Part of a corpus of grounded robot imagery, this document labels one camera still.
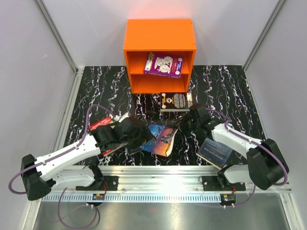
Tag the orange wooden shelf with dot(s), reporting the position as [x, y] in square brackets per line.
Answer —
[165, 36]

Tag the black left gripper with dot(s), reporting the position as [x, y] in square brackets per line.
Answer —
[146, 134]

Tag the black book with white text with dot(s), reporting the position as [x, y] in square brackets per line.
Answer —
[176, 101]

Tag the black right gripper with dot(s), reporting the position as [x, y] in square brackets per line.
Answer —
[181, 122]

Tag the Jane Eyre book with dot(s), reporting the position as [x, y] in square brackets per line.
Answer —
[164, 140]

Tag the dark blue book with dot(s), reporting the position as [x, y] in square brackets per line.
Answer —
[215, 153]

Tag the slotted cable duct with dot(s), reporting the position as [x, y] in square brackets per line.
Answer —
[140, 198]

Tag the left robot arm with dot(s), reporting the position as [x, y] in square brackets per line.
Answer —
[43, 174]

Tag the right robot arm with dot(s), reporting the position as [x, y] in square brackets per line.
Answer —
[265, 165]

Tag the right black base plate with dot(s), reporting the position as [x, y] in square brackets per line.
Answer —
[213, 183]

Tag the red Treehouse book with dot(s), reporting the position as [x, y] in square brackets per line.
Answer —
[106, 136]

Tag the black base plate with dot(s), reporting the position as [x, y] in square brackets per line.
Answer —
[109, 182]
[213, 183]

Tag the purple paperback book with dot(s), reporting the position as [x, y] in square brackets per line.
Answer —
[163, 65]

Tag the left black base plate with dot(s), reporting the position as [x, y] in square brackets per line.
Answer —
[109, 182]

